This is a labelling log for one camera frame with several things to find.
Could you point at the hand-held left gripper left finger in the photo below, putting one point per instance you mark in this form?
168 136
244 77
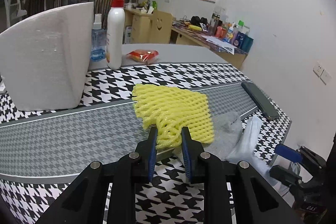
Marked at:
152 158

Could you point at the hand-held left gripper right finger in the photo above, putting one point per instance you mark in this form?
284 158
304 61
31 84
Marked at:
185 158

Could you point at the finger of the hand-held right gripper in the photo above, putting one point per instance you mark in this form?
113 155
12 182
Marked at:
284 174
287 153

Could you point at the blue face mask packet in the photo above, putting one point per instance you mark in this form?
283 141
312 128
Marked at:
246 140

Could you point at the grey knit cloth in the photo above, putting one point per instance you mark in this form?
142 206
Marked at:
225 132

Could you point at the yellow foam net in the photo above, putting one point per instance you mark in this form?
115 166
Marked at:
173 108

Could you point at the white foam box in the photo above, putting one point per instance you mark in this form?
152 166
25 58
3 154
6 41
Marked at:
44 61

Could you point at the black smartphone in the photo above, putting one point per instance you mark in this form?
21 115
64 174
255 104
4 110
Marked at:
260 99

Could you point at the houndstooth tablecloth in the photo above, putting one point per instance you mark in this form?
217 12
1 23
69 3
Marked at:
78 132

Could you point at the red snack packet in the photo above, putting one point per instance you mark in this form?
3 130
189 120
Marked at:
141 55

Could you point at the printed paper sheets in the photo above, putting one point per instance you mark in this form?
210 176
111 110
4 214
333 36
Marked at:
220 44

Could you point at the wooden desk with patterned top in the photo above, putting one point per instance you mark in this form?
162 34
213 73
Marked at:
189 39

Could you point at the blue white carton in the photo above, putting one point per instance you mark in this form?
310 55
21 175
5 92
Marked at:
128 34

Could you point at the white lotion pump bottle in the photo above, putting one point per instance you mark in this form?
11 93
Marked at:
115 37

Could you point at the clear blue spray bottle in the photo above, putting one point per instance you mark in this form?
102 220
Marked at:
97 43

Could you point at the wooden chair with smile cutout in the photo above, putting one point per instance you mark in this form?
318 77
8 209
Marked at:
160 29

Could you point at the yellow bottle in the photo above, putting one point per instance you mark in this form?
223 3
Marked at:
194 27

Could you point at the plain wooden desk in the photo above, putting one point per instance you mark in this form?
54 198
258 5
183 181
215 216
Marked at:
137 27

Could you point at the group of toiletry bottles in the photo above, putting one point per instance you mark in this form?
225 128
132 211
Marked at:
231 32

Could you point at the black bag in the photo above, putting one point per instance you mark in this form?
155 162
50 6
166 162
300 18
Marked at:
198 21

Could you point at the white wall socket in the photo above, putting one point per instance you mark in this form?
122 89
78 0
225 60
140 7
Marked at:
318 68
326 77

